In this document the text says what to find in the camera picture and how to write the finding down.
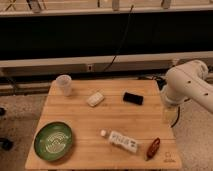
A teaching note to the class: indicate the brown red oval object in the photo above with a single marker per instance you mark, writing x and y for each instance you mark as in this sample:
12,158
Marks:
153,148

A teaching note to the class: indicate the white wall outlet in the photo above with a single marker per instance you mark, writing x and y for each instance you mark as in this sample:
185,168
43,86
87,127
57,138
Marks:
90,68

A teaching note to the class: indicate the green ceramic bowl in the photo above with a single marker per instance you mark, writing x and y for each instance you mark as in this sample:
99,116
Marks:
53,141

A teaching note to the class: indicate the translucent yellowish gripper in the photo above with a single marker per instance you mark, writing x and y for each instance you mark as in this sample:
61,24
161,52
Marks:
169,115

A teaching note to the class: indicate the white plastic bottle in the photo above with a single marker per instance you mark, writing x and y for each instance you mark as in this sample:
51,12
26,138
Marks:
121,140

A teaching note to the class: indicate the white soap bar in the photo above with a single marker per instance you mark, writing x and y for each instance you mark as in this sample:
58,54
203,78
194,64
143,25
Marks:
95,99

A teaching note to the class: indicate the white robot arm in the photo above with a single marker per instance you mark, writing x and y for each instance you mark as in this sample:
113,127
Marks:
186,81

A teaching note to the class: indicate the wooden table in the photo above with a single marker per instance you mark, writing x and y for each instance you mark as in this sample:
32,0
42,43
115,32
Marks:
91,151

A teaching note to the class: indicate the clear plastic cup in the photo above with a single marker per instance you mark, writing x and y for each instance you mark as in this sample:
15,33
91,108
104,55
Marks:
64,84

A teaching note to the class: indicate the black chair wheel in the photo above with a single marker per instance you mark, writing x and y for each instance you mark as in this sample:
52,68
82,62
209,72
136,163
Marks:
6,144

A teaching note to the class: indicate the black rectangular box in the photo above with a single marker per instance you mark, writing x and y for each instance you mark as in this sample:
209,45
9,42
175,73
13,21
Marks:
132,98

